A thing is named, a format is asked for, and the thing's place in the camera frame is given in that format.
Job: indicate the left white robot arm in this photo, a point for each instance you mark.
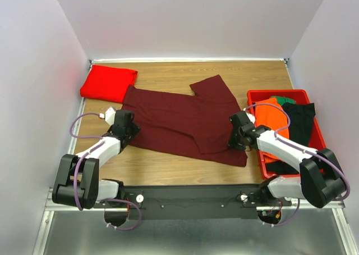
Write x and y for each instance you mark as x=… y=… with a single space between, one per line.
x=77 y=183

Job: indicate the maroon t shirt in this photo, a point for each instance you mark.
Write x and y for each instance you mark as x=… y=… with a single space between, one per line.
x=195 y=126

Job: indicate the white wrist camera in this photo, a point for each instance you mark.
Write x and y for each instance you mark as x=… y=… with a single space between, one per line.
x=251 y=117
x=108 y=116

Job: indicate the black t shirt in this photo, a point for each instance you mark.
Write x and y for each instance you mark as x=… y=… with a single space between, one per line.
x=300 y=129

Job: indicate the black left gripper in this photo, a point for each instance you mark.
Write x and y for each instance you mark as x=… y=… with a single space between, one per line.
x=132 y=130

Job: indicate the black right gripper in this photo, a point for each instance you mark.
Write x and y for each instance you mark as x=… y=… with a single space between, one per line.
x=233 y=140

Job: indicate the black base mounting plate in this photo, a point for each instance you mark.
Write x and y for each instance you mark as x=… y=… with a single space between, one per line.
x=185 y=202

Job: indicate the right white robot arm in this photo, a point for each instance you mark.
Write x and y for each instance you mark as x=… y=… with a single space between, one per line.
x=320 y=179

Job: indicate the folded red t shirt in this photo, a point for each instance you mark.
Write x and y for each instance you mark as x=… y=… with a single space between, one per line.
x=108 y=83

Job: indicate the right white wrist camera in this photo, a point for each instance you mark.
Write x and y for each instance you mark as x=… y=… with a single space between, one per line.
x=251 y=117

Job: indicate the green t shirt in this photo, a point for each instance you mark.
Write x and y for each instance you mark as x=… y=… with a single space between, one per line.
x=282 y=100

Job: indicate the orange t shirt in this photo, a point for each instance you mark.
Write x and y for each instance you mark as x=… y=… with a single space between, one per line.
x=272 y=118

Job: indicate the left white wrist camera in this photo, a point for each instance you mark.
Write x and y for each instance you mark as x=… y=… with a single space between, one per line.
x=108 y=116

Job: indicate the aluminium frame rail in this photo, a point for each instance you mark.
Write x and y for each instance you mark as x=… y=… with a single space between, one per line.
x=304 y=204

